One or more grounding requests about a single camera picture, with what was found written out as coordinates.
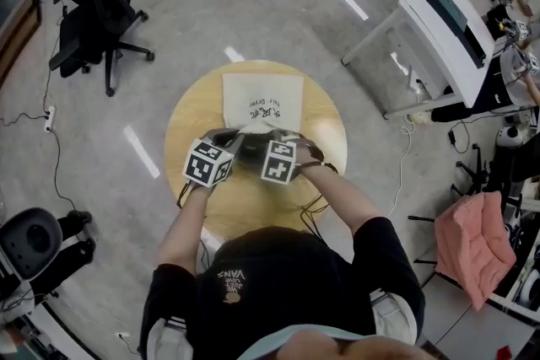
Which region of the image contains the dark green box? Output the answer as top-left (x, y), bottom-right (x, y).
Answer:
top-left (425, 0), bottom-right (469, 33)

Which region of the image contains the person's black t-shirt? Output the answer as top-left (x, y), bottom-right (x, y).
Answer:
top-left (138, 226), bottom-right (426, 360)

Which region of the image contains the grey desk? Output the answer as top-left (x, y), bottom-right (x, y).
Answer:
top-left (421, 273), bottom-right (540, 360)

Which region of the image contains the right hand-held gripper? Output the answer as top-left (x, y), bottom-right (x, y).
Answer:
top-left (259, 129), bottom-right (305, 186)

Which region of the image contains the white desk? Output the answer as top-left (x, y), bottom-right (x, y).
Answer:
top-left (341, 0), bottom-right (514, 120)

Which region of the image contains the person's left forearm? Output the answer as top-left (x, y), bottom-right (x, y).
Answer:
top-left (156, 185), bottom-right (214, 277)

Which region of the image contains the black office chair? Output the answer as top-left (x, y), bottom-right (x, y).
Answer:
top-left (49, 0), bottom-right (156, 98)
top-left (450, 134), bottom-right (540, 201)

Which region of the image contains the grey round chair back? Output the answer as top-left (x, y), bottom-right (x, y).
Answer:
top-left (0, 207), bottom-right (63, 282)

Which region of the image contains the person's right forearm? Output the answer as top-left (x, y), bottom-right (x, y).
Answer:
top-left (301, 164), bottom-right (392, 250)

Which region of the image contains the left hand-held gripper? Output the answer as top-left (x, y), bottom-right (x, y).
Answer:
top-left (181, 128), bottom-right (246, 189)

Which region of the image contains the white round device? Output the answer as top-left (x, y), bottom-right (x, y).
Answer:
top-left (495, 125), bottom-right (525, 149)

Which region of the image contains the person's head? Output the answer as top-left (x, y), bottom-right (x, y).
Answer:
top-left (273, 328), bottom-right (435, 360)

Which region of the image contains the blue face mask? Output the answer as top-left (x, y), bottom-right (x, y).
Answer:
top-left (235, 323), bottom-right (368, 360)

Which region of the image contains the black flat box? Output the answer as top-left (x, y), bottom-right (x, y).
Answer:
top-left (457, 27), bottom-right (486, 68)

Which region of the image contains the white cloth bag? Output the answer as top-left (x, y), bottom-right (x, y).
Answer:
top-left (222, 73), bottom-right (305, 140)

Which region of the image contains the person's right hand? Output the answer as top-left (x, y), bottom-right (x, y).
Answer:
top-left (296, 138), bottom-right (326, 177)

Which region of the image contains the white padded shoulder strap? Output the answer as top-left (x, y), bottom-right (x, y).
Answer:
top-left (370, 290), bottom-right (419, 346)
top-left (145, 316), bottom-right (189, 360)

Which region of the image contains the white floor cable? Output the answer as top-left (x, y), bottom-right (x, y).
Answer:
top-left (386, 116), bottom-right (417, 218)

